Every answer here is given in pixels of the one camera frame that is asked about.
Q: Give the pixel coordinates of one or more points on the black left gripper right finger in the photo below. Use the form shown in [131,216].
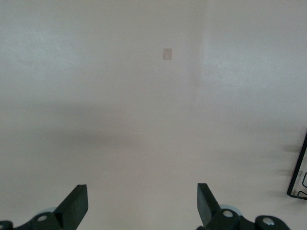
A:
[208,208]

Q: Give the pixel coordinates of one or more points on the beige tape patch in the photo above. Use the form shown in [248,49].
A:
[167,54]

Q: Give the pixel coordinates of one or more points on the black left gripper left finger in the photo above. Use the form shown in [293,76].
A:
[72,208]

